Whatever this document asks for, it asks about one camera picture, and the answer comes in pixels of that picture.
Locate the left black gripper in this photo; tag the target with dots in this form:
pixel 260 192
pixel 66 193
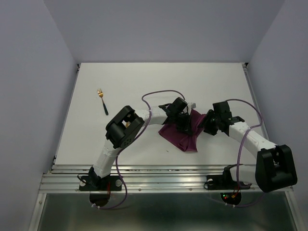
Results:
pixel 186 128

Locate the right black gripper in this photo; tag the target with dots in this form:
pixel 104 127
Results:
pixel 207 128

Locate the purple cloth napkin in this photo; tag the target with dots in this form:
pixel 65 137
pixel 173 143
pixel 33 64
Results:
pixel 183 141

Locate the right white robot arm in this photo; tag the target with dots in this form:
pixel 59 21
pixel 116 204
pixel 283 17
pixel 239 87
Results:
pixel 260 162

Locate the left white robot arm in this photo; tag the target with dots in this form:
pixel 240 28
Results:
pixel 123 129

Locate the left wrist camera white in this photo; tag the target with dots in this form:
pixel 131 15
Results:
pixel 191 105

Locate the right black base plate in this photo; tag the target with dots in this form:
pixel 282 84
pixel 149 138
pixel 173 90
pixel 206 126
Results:
pixel 219 182

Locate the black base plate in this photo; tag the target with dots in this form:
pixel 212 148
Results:
pixel 109 183
pixel 219 182

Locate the gold fork dark handle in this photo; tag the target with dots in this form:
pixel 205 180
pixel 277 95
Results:
pixel 100 94

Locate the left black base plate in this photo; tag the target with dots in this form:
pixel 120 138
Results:
pixel 109 183

